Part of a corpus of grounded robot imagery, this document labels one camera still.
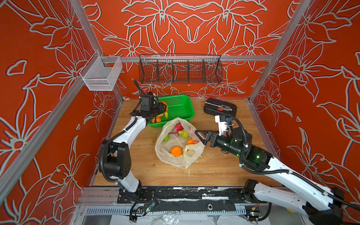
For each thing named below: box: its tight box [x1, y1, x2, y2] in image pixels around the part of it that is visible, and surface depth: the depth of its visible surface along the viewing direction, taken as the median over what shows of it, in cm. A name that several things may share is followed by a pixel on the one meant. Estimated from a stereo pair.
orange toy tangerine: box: [170, 146, 183, 157], surface depth 87 cm
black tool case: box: [203, 98, 238, 120], surface depth 106 cm
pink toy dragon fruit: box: [171, 121, 185, 135], surface depth 94 cm
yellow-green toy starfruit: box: [177, 129, 190, 139], surface depth 94 cm
